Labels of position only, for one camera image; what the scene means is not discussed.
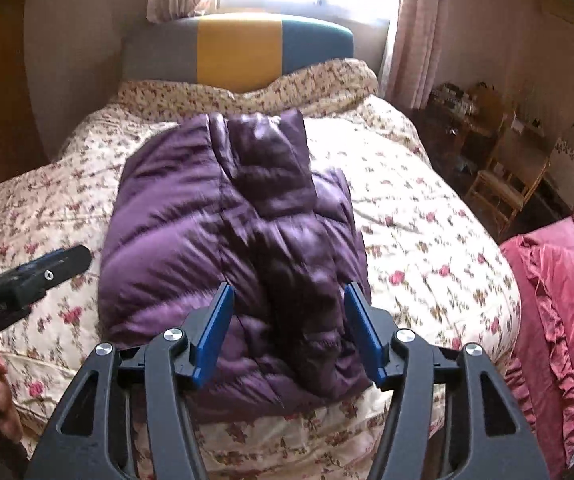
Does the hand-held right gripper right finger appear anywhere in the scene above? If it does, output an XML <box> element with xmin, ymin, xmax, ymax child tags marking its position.
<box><xmin>342</xmin><ymin>282</ymin><xmax>551</xmax><ymax>480</ymax></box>

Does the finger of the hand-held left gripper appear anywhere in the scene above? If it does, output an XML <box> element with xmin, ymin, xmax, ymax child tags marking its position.
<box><xmin>9</xmin><ymin>244</ymin><xmax>93</xmax><ymax>307</ymax></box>

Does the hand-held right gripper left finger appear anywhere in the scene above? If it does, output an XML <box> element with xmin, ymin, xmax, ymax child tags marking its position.
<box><xmin>27</xmin><ymin>282</ymin><xmax>235</xmax><ymax>480</ymax></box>

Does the purple puffer jacket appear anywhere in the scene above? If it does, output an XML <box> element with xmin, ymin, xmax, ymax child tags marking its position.
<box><xmin>98</xmin><ymin>109</ymin><xmax>373</xmax><ymax>424</ymax></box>

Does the person's left hand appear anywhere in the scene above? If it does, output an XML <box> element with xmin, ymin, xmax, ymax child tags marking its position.
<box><xmin>0</xmin><ymin>347</ymin><xmax>24</xmax><ymax>442</ymax></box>

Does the floral bedspread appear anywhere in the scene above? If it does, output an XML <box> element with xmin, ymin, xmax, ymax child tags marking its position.
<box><xmin>0</xmin><ymin>57</ymin><xmax>523</xmax><ymax>480</ymax></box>

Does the pink ruffled quilt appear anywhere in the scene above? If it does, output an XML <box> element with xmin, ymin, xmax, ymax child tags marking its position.
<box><xmin>498</xmin><ymin>212</ymin><xmax>574</xmax><ymax>480</ymax></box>

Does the wooden chair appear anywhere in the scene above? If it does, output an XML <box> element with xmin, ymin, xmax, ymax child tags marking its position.
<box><xmin>464</xmin><ymin>125</ymin><xmax>554</xmax><ymax>241</ymax></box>

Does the cluttered wooden desk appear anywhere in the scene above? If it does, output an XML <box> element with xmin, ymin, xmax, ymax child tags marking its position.
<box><xmin>411</xmin><ymin>80</ymin><xmax>519</xmax><ymax>172</ymax></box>

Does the grey yellow blue headboard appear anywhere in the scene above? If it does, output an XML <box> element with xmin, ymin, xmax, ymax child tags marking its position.
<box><xmin>122</xmin><ymin>12</ymin><xmax>356</xmax><ymax>94</ymax></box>

